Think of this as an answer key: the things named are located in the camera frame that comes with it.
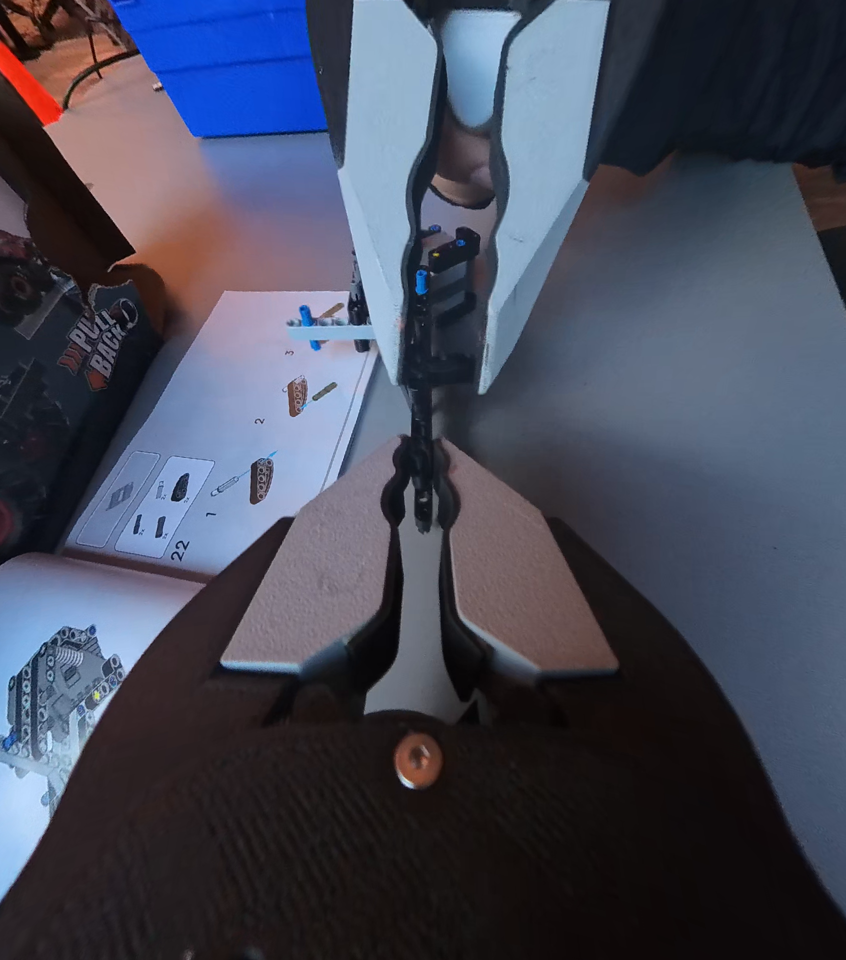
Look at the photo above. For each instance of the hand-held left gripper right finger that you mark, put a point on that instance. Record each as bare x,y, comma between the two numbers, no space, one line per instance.
528,592

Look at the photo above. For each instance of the blue plastic bin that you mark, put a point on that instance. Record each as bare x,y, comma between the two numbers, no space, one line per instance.
228,67

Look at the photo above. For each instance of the dark toy truck box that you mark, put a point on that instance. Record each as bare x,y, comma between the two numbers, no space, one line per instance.
18,420

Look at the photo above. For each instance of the open instruction booklet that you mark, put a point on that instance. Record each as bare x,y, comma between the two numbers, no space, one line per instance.
190,420

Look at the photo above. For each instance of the person's right hand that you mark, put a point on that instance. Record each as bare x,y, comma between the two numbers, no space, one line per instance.
468,161

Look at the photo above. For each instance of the black lego chassis assembly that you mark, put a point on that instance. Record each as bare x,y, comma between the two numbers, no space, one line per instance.
423,420

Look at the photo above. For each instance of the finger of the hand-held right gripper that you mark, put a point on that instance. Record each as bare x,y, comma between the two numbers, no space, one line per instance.
385,150
550,112

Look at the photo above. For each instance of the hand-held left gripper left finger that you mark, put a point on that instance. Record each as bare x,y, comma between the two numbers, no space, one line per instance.
310,592

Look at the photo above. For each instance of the person's dark clothing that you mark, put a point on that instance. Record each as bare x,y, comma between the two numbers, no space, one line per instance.
768,75

